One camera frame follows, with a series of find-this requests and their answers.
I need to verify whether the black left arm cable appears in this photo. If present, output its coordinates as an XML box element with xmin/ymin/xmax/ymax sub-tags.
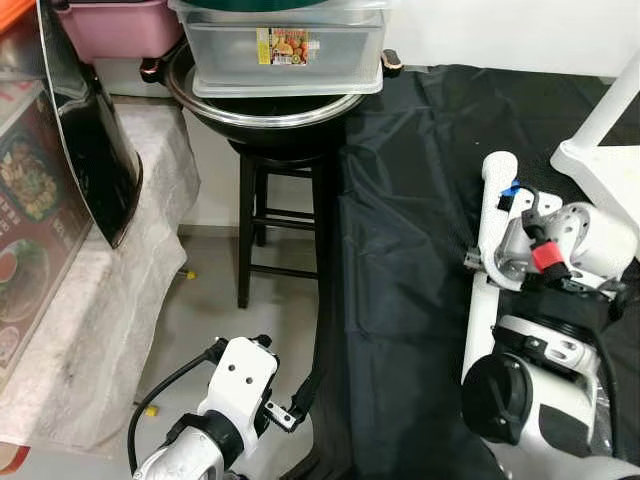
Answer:
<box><xmin>127</xmin><ymin>345</ymin><xmax>226</xmax><ymax>471</ymax></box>

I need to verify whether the beige cloth covered bench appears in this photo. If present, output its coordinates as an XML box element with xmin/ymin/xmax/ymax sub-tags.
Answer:
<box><xmin>0</xmin><ymin>98</ymin><xmax>201</xmax><ymax>451</ymax></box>

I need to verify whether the black wok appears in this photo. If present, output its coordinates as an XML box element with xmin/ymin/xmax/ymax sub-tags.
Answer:
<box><xmin>140</xmin><ymin>45</ymin><xmax>404</xmax><ymax>161</ymax></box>

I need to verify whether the red printed carton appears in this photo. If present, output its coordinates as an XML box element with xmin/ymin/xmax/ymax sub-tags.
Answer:
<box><xmin>0</xmin><ymin>80</ymin><xmax>93</xmax><ymax>391</ymax></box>

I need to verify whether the black tablecloth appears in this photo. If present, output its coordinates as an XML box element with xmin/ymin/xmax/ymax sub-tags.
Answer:
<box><xmin>305</xmin><ymin>62</ymin><xmax>640</xmax><ymax>480</ymax></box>

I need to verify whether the pink translucent box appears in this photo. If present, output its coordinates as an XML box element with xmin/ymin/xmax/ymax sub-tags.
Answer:
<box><xmin>52</xmin><ymin>0</ymin><xmax>184</xmax><ymax>63</ymax></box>

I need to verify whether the black plastic bag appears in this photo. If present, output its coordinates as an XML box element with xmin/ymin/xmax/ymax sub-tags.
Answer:
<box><xmin>38</xmin><ymin>0</ymin><xmax>143</xmax><ymax>249</ymax></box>

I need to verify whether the white plastic table top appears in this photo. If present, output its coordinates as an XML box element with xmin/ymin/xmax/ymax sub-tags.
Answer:
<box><xmin>550</xmin><ymin>140</ymin><xmax>640</xmax><ymax>236</ymax></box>

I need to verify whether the narrow clear tape strip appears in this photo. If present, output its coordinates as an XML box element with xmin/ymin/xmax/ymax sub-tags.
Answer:
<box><xmin>590</xmin><ymin>395</ymin><xmax>619</xmax><ymax>466</ymax></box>

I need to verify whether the orange lid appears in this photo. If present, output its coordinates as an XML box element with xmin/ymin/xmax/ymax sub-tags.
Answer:
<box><xmin>0</xmin><ymin>0</ymin><xmax>39</xmax><ymax>36</ymax></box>

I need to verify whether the clear plastic storage box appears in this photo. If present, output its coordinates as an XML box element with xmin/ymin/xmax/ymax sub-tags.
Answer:
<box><xmin>168</xmin><ymin>0</ymin><xmax>393</xmax><ymax>98</ymax></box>

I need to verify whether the black wooden stool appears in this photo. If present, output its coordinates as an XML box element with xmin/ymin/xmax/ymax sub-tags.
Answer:
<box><xmin>235</xmin><ymin>140</ymin><xmax>341</xmax><ymax>309</ymax></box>

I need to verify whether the dark green lid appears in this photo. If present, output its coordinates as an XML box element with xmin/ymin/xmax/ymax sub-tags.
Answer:
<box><xmin>185</xmin><ymin>0</ymin><xmax>336</xmax><ymax>13</ymax></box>

